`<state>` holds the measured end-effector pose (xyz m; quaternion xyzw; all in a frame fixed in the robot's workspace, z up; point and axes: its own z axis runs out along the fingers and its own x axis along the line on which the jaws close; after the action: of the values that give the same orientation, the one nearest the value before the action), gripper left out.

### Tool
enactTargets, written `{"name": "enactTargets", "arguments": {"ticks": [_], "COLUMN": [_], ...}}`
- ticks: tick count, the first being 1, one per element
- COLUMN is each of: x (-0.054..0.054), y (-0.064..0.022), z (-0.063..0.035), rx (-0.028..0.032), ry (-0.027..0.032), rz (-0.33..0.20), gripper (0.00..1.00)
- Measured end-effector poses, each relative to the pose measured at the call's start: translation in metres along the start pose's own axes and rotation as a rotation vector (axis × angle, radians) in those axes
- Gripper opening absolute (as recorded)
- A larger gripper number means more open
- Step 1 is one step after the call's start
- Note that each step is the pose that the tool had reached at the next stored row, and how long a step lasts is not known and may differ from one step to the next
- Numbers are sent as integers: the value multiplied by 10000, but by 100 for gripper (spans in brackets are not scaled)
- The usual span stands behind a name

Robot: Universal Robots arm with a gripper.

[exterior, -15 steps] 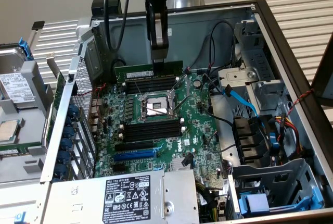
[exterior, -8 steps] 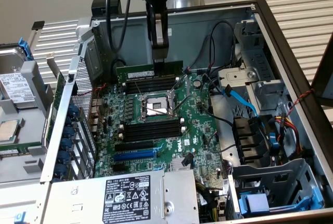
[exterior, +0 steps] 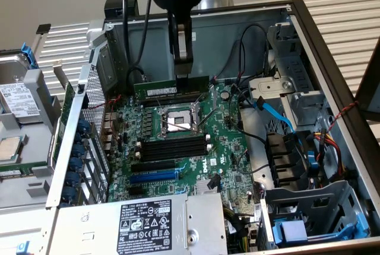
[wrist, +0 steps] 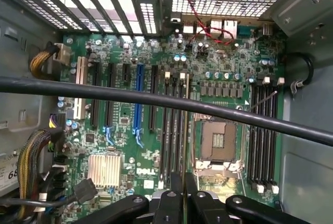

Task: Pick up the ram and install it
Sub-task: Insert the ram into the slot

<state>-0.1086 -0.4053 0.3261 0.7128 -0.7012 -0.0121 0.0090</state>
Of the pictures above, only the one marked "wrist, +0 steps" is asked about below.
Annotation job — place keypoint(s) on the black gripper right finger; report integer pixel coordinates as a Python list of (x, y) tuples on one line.
[(205, 208)]

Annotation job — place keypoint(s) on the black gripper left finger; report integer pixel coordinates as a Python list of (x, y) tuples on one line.
[(167, 208)]

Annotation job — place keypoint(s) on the black RAM slot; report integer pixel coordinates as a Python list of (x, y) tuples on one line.
[(257, 156), (171, 143), (250, 156), (163, 143), (271, 156), (180, 143), (264, 156)]

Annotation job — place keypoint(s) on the silver socket cover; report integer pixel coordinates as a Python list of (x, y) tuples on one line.
[(221, 172)]

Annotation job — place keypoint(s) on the CPU socket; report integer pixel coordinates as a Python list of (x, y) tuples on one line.
[(218, 138)]

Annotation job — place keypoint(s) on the silver finned heat sink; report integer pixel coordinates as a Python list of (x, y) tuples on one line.
[(104, 170)]

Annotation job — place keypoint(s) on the green Dell motherboard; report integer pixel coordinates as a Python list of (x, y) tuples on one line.
[(122, 140)]

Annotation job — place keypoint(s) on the open grey PC case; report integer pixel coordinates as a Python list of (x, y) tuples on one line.
[(307, 169)]

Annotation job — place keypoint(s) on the thin locking lever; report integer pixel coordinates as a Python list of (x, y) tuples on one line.
[(262, 101)]

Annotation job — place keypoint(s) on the long black expansion slot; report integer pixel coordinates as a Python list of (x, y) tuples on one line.
[(110, 78), (153, 83), (96, 78)]

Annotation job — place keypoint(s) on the blue expansion slot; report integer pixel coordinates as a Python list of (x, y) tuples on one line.
[(138, 83)]

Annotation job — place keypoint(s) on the short black expansion slot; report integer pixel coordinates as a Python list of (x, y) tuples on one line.
[(126, 73)]

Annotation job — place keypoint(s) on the white expansion slot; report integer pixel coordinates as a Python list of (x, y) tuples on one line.
[(81, 73)]

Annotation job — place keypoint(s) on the silver power supply unit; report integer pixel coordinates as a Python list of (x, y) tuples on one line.
[(26, 119)]

